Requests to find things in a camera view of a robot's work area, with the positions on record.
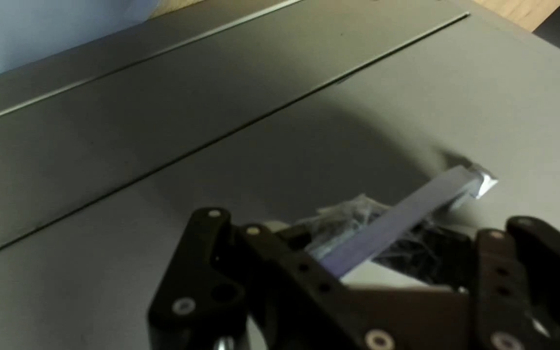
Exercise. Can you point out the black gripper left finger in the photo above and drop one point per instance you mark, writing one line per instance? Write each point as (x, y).
(229, 305)

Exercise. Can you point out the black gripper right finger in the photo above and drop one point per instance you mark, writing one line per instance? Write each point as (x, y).
(540, 285)

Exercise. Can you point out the grey plain drawer front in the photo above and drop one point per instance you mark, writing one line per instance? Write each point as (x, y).
(165, 110)

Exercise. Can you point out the crumpled clear plastic film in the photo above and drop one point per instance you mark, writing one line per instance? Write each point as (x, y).
(345, 217)

